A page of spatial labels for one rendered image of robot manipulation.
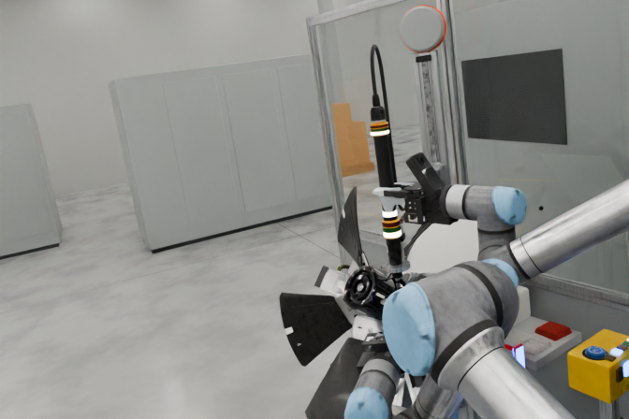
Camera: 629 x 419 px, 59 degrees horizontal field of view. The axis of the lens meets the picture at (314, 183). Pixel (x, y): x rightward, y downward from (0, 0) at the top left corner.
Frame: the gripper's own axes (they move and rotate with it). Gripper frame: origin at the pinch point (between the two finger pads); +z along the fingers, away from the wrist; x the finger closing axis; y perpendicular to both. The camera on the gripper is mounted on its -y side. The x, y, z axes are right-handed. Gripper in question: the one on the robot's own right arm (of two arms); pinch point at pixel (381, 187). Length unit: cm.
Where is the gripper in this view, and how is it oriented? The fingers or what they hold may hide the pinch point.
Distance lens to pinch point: 136.4
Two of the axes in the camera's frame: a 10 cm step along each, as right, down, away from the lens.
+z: -6.9, -0.5, 7.2
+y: 1.4, 9.7, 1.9
